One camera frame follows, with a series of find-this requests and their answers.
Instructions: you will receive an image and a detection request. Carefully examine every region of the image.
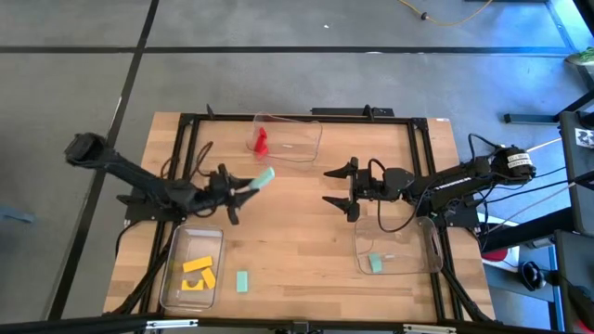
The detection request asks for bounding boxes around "clear plastic bin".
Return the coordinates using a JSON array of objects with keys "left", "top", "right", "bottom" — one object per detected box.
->
[
  {"left": 353, "top": 215, "right": 445, "bottom": 276},
  {"left": 159, "top": 225, "right": 227, "bottom": 312}
]

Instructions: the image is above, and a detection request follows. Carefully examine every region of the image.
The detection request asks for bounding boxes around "black diagonal floor beam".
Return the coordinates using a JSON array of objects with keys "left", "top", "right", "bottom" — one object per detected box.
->
[{"left": 481, "top": 207, "right": 573, "bottom": 252}]

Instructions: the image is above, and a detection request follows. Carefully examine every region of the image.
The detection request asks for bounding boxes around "black aluminium table frame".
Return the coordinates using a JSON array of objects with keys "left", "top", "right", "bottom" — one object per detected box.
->
[{"left": 106, "top": 110, "right": 496, "bottom": 326}]

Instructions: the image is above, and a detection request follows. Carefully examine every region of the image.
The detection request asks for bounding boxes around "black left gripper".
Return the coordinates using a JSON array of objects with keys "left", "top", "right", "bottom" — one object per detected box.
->
[{"left": 201, "top": 161, "right": 261, "bottom": 226}]

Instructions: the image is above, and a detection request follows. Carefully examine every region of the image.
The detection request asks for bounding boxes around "black front crossbar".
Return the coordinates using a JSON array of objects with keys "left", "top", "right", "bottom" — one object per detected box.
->
[{"left": 0, "top": 314, "right": 594, "bottom": 334}]

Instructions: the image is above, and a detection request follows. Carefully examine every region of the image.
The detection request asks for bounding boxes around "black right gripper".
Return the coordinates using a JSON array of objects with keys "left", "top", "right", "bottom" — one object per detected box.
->
[{"left": 321, "top": 156, "right": 415, "bottom": 224}]

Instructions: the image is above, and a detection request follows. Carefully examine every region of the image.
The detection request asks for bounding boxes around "black equipment cart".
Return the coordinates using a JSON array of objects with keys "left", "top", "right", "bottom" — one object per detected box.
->
[{"left": 558, "top": 90, "right": 594, "bottom": 236}]

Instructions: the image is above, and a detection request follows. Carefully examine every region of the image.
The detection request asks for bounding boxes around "black rear mounting bar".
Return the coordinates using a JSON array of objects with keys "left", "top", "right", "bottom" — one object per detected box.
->
[{"left": 311, "top": 106, "right": 395, "bottom": 118}]

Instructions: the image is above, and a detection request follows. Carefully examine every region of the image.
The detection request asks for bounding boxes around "clear bin with red blocks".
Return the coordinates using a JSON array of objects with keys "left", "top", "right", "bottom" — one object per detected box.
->
[{"left": 252, "top": 111, "right": 324, "bottom": 164}]

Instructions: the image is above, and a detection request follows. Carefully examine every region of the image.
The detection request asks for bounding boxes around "orange floor cable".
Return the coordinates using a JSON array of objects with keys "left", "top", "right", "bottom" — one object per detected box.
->
[{"left": 397, "top": 0, "right": 494, "bottom": 28}]

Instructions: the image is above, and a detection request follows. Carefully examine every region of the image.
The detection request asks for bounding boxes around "person's green shoe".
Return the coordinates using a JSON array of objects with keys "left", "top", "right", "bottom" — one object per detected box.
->
[{"left": 564, "top": 45, "right": 594, "bottom": 68}]

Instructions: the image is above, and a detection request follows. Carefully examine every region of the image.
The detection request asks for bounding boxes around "silver bracket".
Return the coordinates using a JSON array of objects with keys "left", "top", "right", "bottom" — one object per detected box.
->
[
  {"left": 145, "top": 318, "right": 200, "bottom": 330},
  {"left": 402, "top": 324, "right": 458, "bottom": 334}
]

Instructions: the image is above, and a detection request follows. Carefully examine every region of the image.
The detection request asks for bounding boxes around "yellow plank block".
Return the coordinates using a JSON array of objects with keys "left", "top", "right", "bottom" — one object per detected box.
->
[{"left": 182, "top": 255, "right": 214, "bottom": 274}]

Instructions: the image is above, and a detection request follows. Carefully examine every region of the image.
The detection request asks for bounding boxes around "black floor bar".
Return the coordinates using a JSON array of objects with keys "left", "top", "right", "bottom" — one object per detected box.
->
[{"left": 504, "top": 112, "right": 561, "bottom": 125}]

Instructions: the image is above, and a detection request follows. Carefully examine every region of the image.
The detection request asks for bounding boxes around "black white fiducial marker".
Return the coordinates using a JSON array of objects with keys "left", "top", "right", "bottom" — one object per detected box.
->
[{"left": 575, "top": 128, "right": 594, "bottom": 149}]

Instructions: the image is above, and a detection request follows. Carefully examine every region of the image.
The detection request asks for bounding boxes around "white cable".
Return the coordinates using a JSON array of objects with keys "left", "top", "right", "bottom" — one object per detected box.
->
[{"left": 526, "top": 137, "right": 563, "bottom": 154}]

